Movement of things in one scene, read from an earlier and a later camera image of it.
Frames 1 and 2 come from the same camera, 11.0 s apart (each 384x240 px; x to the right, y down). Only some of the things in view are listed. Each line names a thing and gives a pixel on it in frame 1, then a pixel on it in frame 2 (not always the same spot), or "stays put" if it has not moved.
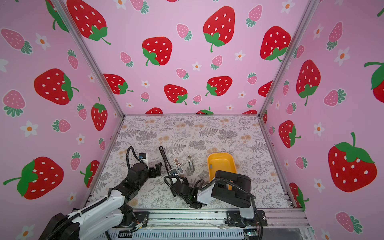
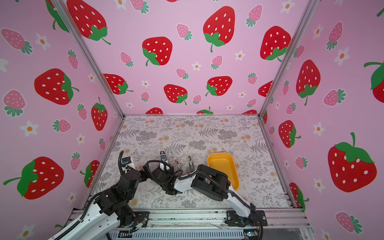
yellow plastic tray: (220, 161) stays put
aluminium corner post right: (309, 8) stays put
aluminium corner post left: (89, 57) stays put
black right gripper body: (185, 182) to (170, 172)
